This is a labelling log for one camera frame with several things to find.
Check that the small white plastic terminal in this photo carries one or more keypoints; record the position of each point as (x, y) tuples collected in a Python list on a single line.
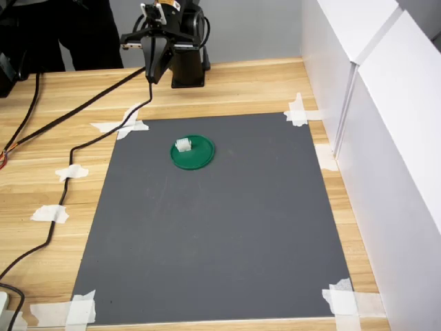
[(183, 145)]

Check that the round green lid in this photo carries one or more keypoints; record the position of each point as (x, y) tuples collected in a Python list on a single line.
[(196, 158)]

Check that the person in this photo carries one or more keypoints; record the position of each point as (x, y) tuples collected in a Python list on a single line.
[(93, 34)]

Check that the white tape piece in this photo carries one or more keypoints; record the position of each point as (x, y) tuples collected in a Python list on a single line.
[(325, 158), (81, 308), (19, 322), (129, 124), (48, 213), (298, 115), (72, 171), (344, 303)]

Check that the white partition board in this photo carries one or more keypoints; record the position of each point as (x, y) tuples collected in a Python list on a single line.
[(330, 51), (396, 172)]

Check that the dark grey mat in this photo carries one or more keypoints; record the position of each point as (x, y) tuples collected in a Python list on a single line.
[(206, 241)]

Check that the white power strip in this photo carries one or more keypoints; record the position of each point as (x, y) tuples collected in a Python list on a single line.
[(2, 300)]

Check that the white camera circuit board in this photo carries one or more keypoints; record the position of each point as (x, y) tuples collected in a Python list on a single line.
[(153, 13)]

